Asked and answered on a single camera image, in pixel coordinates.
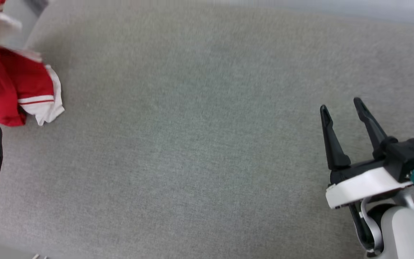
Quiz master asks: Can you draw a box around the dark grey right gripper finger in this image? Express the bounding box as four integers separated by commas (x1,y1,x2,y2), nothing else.
353,97,399,160
319,105,351,171

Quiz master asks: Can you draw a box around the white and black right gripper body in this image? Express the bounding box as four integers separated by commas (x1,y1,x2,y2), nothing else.
325,158,414,210

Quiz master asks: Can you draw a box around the grey fabric sofa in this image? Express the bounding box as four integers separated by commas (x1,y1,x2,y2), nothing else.
0,0,414,259

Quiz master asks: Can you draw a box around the red and white basketball jersey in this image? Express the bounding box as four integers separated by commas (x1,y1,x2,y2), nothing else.
0,0,65,127

